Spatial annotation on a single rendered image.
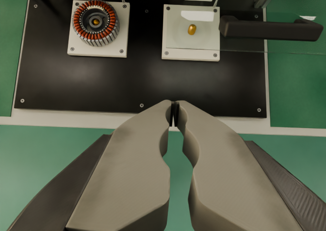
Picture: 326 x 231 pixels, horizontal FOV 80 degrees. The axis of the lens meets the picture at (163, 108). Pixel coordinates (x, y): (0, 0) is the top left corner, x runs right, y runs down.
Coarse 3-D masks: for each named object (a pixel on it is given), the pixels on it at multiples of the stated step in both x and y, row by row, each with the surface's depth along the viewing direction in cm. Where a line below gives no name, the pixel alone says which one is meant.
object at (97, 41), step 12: (96, 0) 48; (84, 12) 48; (96, 12) 50; (108, 12) 48; (72, 24) 48; (84, 24) 49; (108, 24) 48; (84, 36) 47; (96, 36) 47; (108, 36) 47
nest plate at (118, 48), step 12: (84, 0) 52; (72, 12) 52; (120, 12) 52; (120, 24) 51; (72, 36) 51; (120, 36) 51; (72, 48) 50; (84, 48) 50; (96, 48) 50; (108, 48) 50; (120, 48) 51
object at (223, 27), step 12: (228, 24) 22; (240, 24) 22; (252, 24) 22; (264, 24) 22; (276, 24) 22; (288, 24) 22; (300, 24) 22; (312, 24) 22; (228, 36) 22; (240, 36) 22; (252, 36) 22; (264, 36) 22; (276, 36) 22; (288, 36) 22; (300, 36) 22; (312, 36) 22
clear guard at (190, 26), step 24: (168, 0) 23; (192, 0) 23; (216, 0) 23; (240, 0) 23; (264, 0) 23; (288, 0) 23; (312, 0) 23; (168, 24) 25; (192, 24) 25; (216, 24) 25; (168, 48) 27; (192, 48) 27; (216, 48) 27; (240, 48) 27; (264, 48) 27; (288, 48) 27; (312, 48) 27
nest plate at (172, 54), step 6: (162, 48) 51; (162, 54) 50; (168, 54) 51; (174, 54) 51; (180, 54) 51; (186, 54) 51; (192, 54) 51; (198, 54) 51; (204, 54) 51; (210, 54) 51; (216, 54) 51; (198, 60) 51; (204, 60) 51; (210, 60) 51; (216, 60) 51
